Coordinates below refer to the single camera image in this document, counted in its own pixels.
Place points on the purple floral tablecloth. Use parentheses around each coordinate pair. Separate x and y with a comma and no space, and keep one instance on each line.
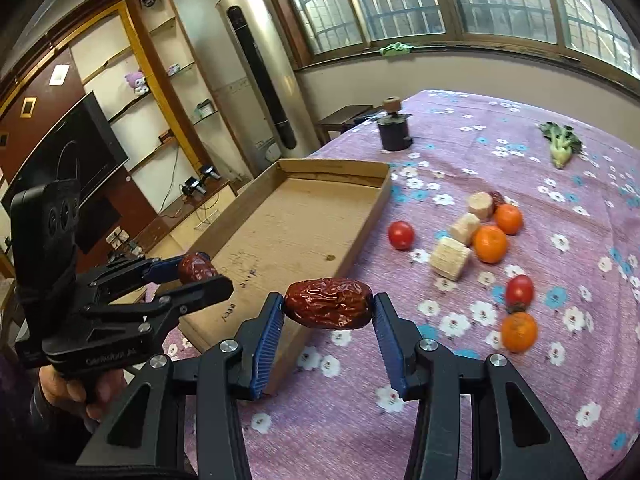
(337,417)

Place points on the black television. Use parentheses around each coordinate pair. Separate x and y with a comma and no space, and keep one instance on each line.
(81,145)

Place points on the black cylinder device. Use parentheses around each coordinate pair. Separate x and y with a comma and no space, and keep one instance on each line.
(393,126)

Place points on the green cloth on sill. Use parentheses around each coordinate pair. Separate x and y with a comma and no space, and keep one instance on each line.
(395,49)

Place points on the window frame with grille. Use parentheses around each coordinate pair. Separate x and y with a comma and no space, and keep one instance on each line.
(584,36)

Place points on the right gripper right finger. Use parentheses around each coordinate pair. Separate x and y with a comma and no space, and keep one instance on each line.
(513,435)

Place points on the red tomato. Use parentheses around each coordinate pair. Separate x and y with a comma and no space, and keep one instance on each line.
(401,235)
(519,294)

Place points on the tall standing air conditioner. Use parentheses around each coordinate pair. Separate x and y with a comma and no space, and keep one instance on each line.
(259,47)

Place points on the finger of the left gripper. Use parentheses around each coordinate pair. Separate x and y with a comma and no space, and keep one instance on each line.
(196,296)
(134,273)

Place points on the round white yam chunk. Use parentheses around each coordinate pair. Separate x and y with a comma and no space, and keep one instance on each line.
(481,205)

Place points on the person's left hand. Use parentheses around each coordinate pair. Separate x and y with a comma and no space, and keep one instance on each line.
(90,397)

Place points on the wooden tv cabinet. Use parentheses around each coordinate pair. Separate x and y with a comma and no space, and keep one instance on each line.
(177,228)

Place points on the large white yam chunk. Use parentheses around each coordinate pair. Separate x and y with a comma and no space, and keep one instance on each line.
(449,258)

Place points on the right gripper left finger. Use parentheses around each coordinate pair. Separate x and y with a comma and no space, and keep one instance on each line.
(142,437)

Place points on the dark wooden stool left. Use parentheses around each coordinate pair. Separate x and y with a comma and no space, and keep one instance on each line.
(347,117)

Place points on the shallow cardboard tray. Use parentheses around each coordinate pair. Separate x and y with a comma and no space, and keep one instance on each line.
(301,219)

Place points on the large smooth red date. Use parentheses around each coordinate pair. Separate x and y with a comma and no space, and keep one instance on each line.
(195,267)

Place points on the orange tangerine cluster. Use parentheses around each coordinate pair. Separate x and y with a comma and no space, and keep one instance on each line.
(509,219)
(490,244)

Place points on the purple plush toy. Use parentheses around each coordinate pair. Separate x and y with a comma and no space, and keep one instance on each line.
(137,82)

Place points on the green leafy vegetable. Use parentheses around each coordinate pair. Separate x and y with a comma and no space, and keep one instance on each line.
(563,142)

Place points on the wrinkled red date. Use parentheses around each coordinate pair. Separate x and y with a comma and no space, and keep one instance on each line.
(329,303)

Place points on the wall shelf unit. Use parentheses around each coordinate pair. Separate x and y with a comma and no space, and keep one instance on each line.
(137,60)

